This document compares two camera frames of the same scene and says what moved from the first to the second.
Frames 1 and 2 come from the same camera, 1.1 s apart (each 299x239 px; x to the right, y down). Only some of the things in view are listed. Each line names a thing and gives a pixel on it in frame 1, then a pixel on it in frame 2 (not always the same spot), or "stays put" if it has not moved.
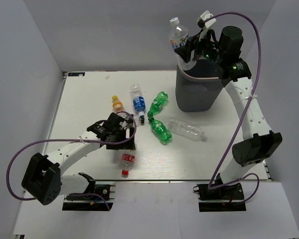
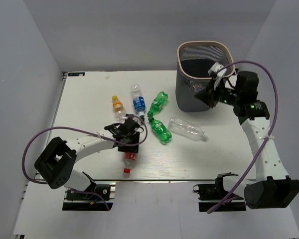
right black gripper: [185, 52] to [208, 97]
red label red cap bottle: [128, 161] stays put
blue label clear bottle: [138, 99] stays put
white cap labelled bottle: [178, 35] to [198, 87]
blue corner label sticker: [76, 74] stays put
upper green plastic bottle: [158, 103] stays put
